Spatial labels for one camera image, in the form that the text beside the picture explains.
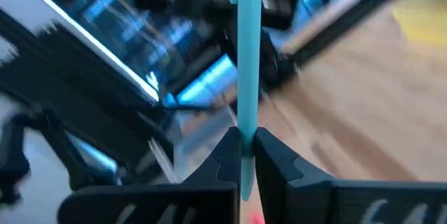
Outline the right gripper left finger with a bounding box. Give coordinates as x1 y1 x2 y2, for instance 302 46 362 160
57 126 243 224

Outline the black aluminium table frame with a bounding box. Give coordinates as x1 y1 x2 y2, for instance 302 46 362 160
0 0 413 204

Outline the mint green pen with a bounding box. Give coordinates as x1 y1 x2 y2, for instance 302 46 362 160
228 0 263 202

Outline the yellow translucent plastic bin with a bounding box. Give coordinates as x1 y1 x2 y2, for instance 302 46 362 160
390 0 447 49

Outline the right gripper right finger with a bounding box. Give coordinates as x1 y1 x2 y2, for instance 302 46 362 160
254 127 447 224

